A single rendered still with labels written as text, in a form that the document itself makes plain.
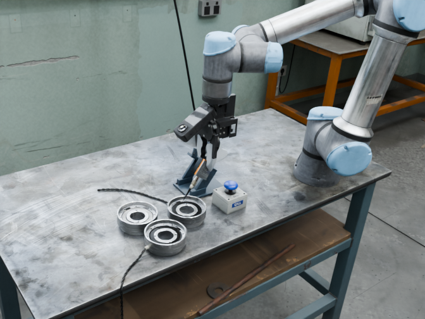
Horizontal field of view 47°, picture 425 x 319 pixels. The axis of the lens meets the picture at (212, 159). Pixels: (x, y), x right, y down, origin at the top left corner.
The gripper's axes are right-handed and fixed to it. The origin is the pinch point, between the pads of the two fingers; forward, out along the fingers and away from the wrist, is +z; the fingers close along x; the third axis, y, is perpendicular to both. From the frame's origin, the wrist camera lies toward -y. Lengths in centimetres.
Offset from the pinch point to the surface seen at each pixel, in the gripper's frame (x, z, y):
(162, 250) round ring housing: -14.4, 10.7, -21.1
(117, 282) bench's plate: -16.6, 12.9, -33.7
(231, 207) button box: -7.4, 11.3, 4.8
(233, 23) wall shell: 163, 11, 133
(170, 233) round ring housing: -9.5, 10.6, -16.0
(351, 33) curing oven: 110, 10, 187
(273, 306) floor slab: 15, 93, 53
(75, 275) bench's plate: -9.6, 12.9, -40.9
